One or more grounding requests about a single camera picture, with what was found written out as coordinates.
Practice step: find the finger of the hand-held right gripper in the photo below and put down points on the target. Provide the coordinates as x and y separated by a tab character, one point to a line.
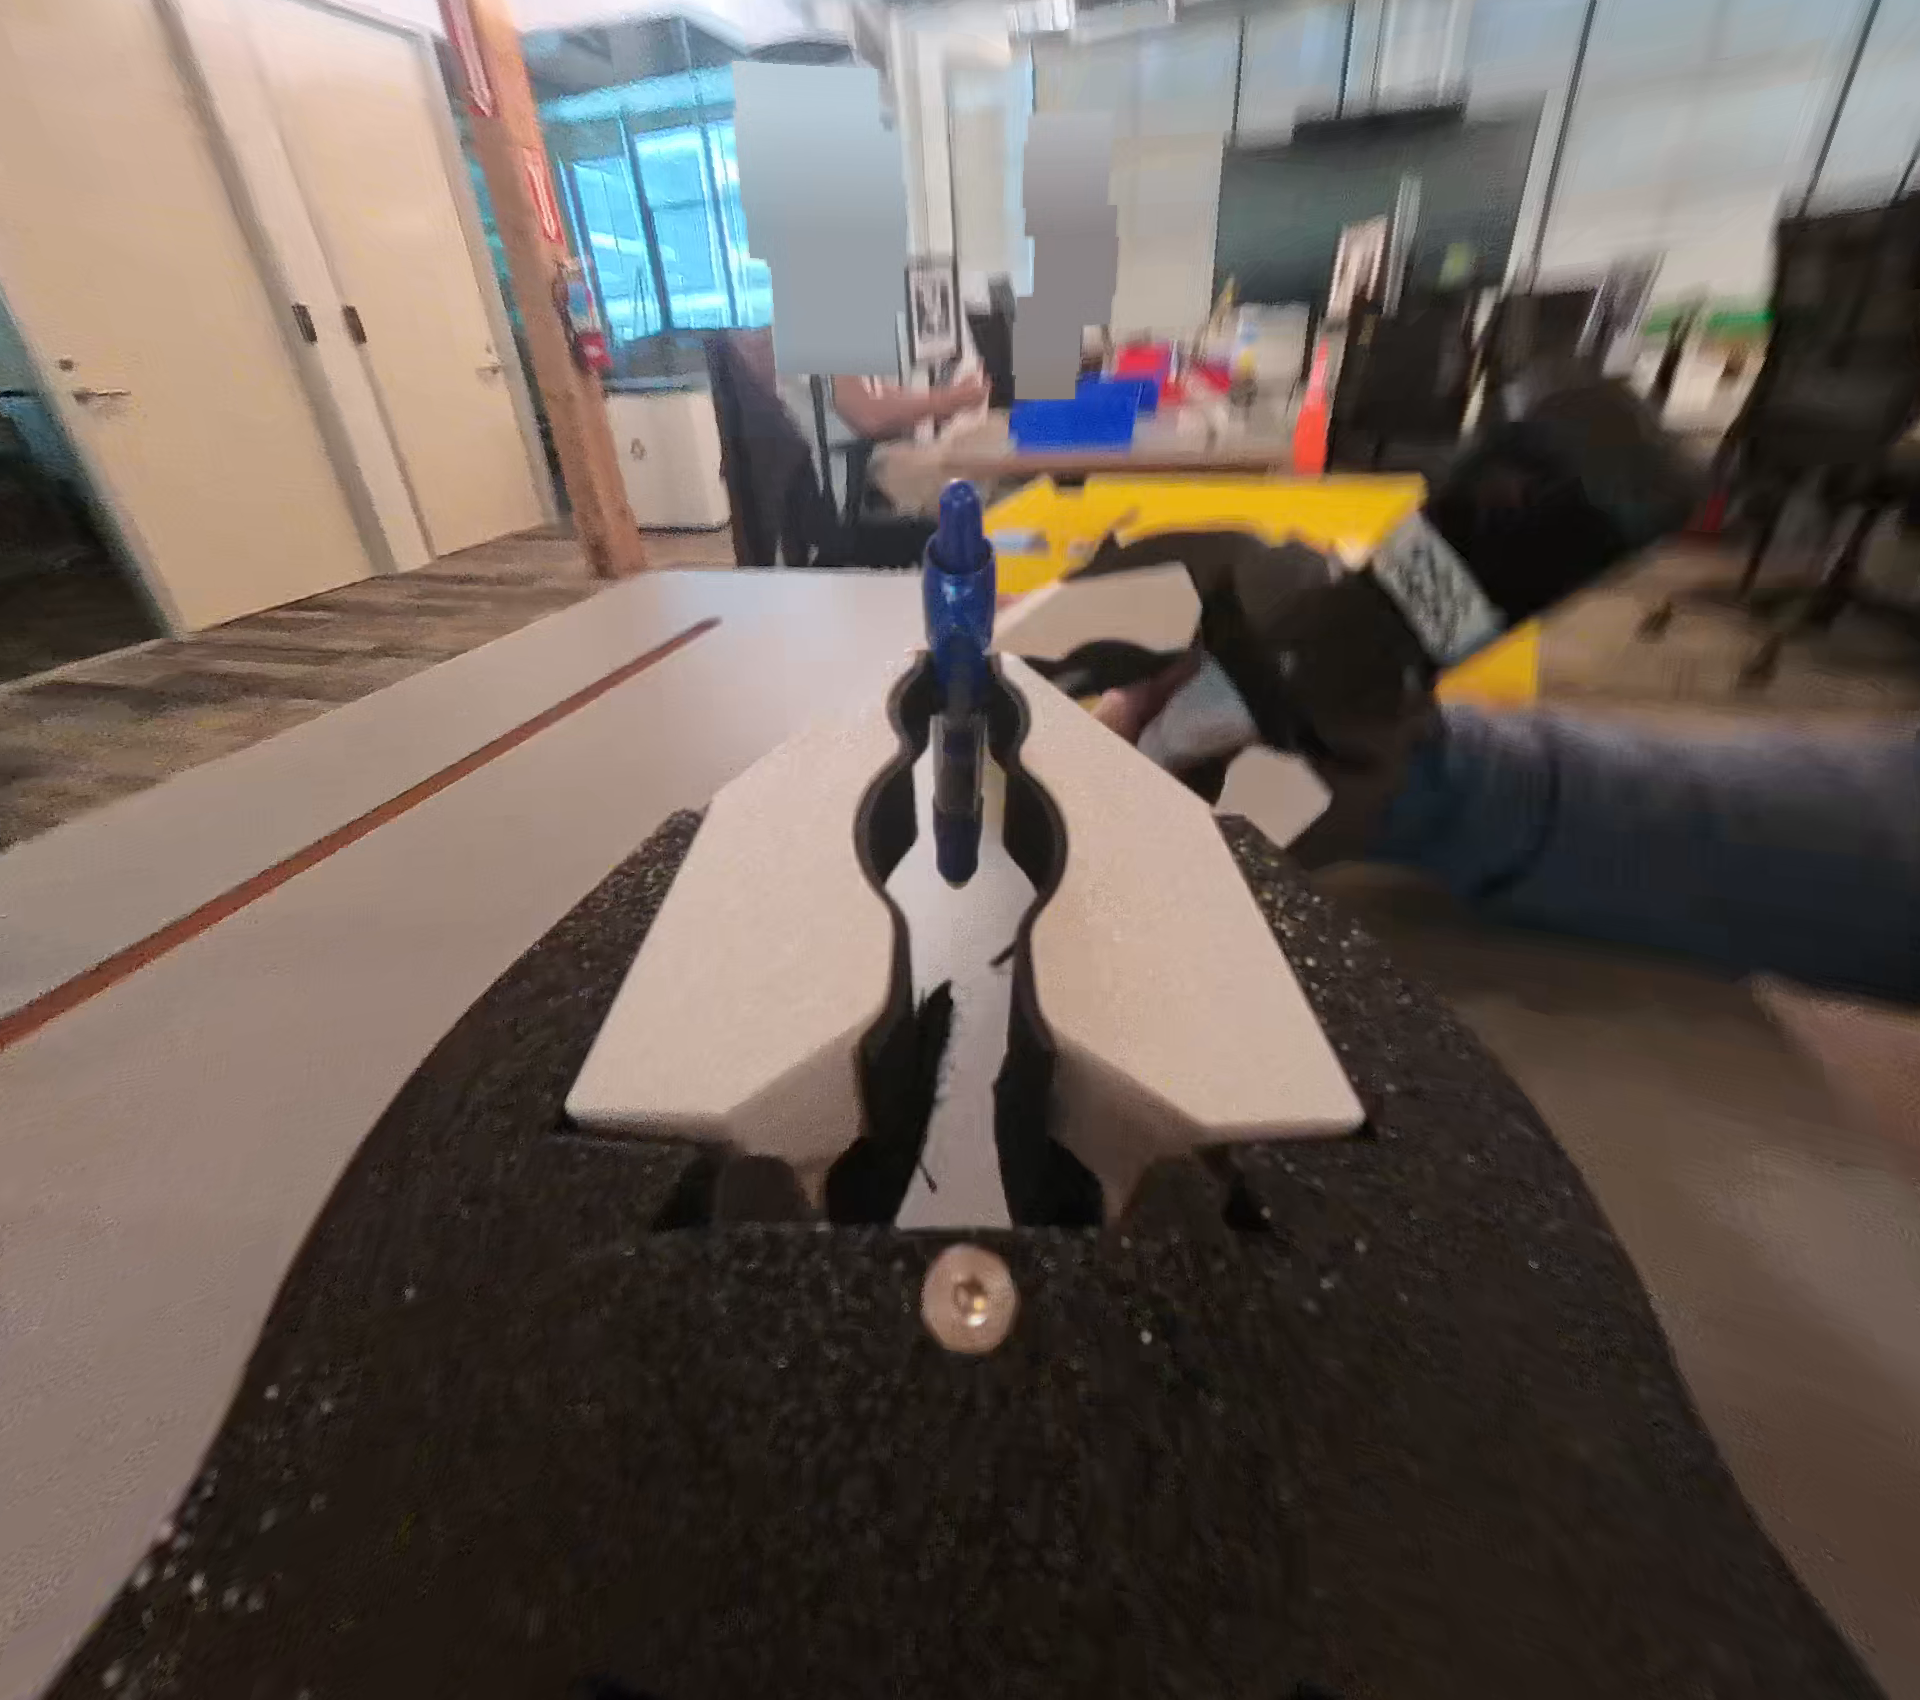
1275	793
1111	604

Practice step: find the dark wall screen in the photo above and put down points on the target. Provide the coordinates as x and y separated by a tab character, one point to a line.
1321	215

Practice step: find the black mesh office chair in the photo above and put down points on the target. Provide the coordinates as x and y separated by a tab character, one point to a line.
1845	380

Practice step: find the large paned window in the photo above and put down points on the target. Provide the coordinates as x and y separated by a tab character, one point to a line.
660	230

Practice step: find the wooden office desk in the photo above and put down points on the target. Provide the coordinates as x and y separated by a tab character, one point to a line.
1124	463

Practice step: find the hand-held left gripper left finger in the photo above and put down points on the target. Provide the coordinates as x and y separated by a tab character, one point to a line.
734	981

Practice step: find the small framed marker sign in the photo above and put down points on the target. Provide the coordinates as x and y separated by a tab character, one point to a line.
932	313

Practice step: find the beige door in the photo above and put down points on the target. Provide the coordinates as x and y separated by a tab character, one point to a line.
151	304
405	304

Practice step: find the red plastic bin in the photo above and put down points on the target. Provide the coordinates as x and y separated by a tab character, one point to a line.
1148	365

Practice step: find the black pen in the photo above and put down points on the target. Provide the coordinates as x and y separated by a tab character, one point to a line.
960	590

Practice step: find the person's right forearm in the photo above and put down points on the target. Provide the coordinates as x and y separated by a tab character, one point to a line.
1650	831

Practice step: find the red fire extinguisher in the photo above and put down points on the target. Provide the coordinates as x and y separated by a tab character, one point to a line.
583	321

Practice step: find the office chair with brown jacket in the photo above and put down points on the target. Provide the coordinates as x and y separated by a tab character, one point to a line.
764	454

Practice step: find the yellow plastic bin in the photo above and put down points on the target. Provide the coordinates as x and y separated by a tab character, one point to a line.
1275	508

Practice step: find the white recycling cabinet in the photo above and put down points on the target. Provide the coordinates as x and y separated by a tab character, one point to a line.
668	463

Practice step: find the wooden post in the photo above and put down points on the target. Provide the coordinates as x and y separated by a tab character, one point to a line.
524	230

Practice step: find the small blue plastic bin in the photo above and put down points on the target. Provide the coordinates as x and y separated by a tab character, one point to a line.
1072	418

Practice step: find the orange traffic cone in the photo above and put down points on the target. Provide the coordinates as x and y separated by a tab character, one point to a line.
1313	411

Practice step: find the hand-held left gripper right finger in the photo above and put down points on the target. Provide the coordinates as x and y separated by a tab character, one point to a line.
1185	981

